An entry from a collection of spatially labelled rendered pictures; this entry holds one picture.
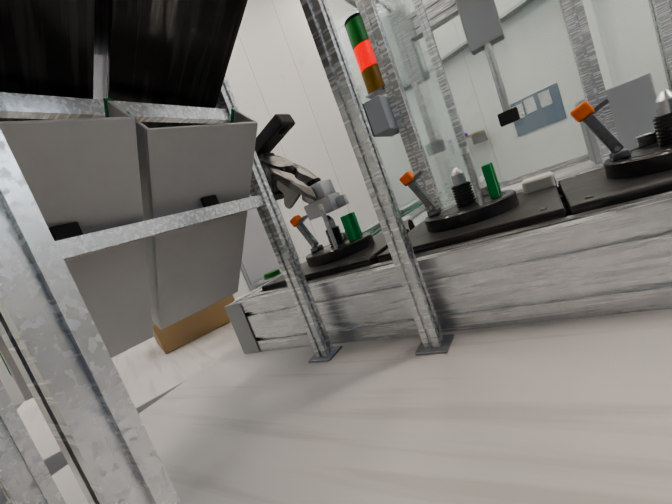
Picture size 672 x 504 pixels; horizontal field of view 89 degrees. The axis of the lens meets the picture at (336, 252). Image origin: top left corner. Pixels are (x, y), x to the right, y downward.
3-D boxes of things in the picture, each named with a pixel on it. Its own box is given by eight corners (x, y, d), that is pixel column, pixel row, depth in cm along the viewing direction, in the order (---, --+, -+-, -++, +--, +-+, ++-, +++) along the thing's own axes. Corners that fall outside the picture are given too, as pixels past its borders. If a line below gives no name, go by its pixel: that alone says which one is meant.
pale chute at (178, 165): (159, 331, 47) (142, 311, 49) (238, 291, 56) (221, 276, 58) (146, 129, 31) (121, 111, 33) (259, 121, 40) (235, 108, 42)
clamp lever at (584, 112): (611, 156, 43) (570, 112, 44) (608, 155, 45) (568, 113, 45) (643, 135, 41) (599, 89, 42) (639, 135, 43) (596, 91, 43)
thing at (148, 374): (32, 404, 103) (28, 395, 103) (283, 283, 152) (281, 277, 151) (-76, 551, 45) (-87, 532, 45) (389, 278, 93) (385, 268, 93)
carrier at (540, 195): (381, 268, 51) (352, 189, 50) (424, 230, 71) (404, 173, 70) (570, 224, 38) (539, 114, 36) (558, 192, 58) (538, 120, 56)
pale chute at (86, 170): (25, 402, 34) (8, 372, 36) (154, 336, 44) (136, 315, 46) (-115, 127, 18) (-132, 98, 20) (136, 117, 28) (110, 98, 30)
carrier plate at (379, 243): (264, 296, 65) (260, 285, 65) (327, 258, 85) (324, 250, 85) (372, 270, 52) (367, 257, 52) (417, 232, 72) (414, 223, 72)
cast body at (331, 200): (309, 221, 67) (294, 188, 67) (320, 216, 71) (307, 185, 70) (342, 205, 63) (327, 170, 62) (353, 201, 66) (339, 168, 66)
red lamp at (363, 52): (357, 73, 73) (349, 50, 72) (366, 76, 77) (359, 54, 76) (377, 60, 70) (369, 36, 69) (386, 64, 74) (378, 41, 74)
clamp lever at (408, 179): (427, 213, 57) (398, 179, 57) (430, 211, 58) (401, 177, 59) (444, 199, 55) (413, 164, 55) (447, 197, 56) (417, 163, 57)
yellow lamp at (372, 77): (365, 96, 73) (357, 73, 73) (374, 97, 78) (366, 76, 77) (385, 84, 71) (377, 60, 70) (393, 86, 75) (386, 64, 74)
